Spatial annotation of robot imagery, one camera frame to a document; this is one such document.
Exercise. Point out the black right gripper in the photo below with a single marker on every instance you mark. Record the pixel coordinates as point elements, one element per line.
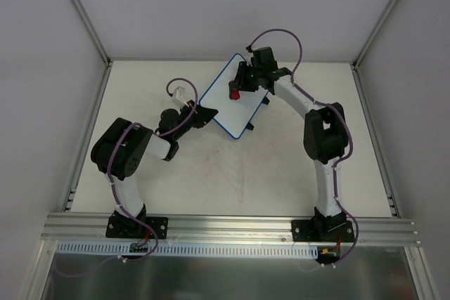
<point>241,77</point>

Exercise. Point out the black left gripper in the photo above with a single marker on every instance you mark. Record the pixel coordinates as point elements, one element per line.
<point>198,117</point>

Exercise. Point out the blue-framed whiteboard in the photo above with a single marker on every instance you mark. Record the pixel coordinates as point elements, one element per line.
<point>233,116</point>

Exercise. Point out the red bone-shaped eraser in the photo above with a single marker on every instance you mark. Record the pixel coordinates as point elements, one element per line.
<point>234,95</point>

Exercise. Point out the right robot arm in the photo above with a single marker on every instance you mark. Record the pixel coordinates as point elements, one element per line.
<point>325,135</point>

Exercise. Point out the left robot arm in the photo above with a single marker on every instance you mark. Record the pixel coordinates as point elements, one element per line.
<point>118,153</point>

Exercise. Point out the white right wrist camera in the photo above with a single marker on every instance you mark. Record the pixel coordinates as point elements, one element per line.
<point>255,55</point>

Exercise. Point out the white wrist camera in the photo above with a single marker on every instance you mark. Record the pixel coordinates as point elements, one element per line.
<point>178,97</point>
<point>255,55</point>

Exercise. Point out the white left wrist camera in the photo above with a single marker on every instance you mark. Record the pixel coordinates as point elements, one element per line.
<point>178,97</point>

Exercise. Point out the white slotted cable duct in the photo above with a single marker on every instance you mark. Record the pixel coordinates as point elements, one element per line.
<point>283,251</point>

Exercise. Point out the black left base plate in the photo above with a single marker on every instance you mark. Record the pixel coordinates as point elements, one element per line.
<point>121,227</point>

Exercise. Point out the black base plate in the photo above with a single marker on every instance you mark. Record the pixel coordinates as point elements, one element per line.
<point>313,231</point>
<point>121,227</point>

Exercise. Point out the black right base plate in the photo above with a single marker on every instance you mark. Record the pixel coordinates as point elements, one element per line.
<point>313,231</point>

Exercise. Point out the aluminium mounting rail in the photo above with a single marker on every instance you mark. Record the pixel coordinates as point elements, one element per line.
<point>230,229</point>

